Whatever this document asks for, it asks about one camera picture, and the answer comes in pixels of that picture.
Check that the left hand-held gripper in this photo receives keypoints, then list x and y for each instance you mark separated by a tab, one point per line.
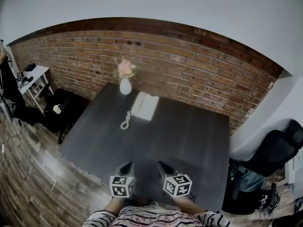
122	185

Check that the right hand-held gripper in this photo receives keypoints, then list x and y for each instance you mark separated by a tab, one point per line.
177	184

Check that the white desk telephone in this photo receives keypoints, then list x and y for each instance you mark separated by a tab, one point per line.
148	106

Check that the person's right forearm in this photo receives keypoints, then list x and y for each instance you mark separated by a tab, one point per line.
189	204

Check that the person's left forearm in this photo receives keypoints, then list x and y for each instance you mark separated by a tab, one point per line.
114	204

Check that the striped shirt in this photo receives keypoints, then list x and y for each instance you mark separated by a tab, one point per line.
154	217

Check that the white vase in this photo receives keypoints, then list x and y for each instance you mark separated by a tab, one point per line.
125	87

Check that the teal cloth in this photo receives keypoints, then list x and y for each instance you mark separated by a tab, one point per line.
248	178

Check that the white mug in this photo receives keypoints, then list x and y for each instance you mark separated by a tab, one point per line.
57	109

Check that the pink flower bouquet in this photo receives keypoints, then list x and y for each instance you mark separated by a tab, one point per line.
125	68

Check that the black mesh office chair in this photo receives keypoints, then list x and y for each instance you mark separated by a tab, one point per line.
272	148

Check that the white power strip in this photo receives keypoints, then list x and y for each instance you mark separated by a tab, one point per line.
3	148

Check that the white cabinet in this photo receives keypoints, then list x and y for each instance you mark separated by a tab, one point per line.
294	169

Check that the white desk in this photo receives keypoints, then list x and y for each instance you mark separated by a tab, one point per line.
35	75

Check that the black box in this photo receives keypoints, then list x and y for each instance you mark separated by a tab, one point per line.
30	67

